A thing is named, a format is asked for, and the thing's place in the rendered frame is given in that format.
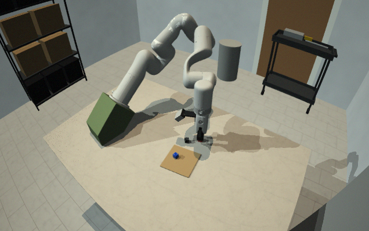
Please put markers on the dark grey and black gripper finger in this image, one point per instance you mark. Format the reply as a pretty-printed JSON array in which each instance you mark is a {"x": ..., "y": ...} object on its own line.
[{"x": 200, "y": 135}]

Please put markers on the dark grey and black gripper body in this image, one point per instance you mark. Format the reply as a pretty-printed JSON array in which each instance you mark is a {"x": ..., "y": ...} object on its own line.
[{"x": 201, "y": 121}]

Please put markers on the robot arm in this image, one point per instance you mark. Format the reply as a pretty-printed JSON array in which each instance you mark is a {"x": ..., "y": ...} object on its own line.
[{"x": 203, "y": 83}]

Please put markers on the tan flat mat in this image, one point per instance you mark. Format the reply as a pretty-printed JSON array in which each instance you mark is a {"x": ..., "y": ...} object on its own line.
[{"x": 184, "y": 164}]

